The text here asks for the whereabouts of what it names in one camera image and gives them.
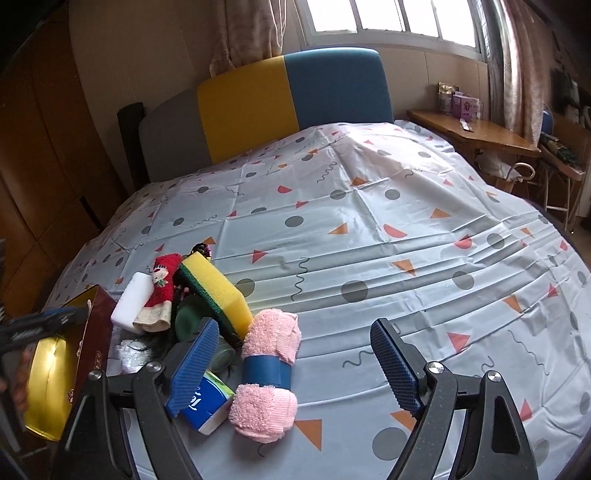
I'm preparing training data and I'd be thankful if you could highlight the grey yellow blue headboard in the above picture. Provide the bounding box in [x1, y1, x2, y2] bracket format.
[139, 47, 394, 185]

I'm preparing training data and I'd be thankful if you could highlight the wooden wardrobe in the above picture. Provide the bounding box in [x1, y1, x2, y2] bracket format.
[0, 0, 139, 324]

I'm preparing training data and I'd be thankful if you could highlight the red cloth doll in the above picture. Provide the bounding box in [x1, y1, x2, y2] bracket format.
[134, 253, 184, 334]

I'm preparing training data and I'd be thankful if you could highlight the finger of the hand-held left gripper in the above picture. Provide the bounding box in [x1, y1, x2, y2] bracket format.
[0, 307, 89, 354]

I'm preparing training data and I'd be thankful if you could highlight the blue tissue packet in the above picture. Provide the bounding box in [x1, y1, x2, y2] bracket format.
[178, 369, 236, 435]

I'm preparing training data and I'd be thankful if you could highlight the white plastic bag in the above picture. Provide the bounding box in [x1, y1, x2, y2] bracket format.
[107, 339, 148, 374]

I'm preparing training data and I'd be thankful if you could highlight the yellow and green sponge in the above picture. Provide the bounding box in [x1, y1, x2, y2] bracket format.
[173, 251, 254, 347]

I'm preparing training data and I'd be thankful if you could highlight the gold box with red outside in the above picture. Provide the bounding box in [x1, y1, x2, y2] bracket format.
[23, 284, 116, 441]

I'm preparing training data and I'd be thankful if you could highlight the white foam sponge block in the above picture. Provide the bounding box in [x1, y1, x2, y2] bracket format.
[111, 272, 155, 335]

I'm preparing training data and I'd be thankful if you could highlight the beige patterned curtain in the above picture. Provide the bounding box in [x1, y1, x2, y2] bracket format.
[501, 0, 561, 139]
[208, 0, 296, 77]

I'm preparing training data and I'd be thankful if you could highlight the printed white bedsheet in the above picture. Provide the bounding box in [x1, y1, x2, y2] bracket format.
[44, 119, 591, 480]

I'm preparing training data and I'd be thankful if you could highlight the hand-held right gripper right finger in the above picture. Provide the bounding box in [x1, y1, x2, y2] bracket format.
[370, 318, 539, 480]

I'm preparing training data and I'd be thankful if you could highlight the pink plush toy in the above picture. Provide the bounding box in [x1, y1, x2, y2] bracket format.
[228, 308, 302, 445]

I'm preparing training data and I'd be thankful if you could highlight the paper bag with handle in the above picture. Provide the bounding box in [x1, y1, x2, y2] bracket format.
[496, 162, 536, 197]

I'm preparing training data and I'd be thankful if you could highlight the window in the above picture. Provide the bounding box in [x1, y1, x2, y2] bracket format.
[295, 0, 490, 61]

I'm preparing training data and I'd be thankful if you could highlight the wooden side table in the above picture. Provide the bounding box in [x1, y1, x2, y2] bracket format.
[406, 108, 542, 160]

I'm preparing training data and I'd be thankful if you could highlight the black hair wig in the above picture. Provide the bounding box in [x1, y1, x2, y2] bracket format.
[117, 337, 176, 365]

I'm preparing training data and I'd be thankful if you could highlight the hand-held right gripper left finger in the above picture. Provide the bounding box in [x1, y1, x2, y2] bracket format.
[51, 318, 221, 480]

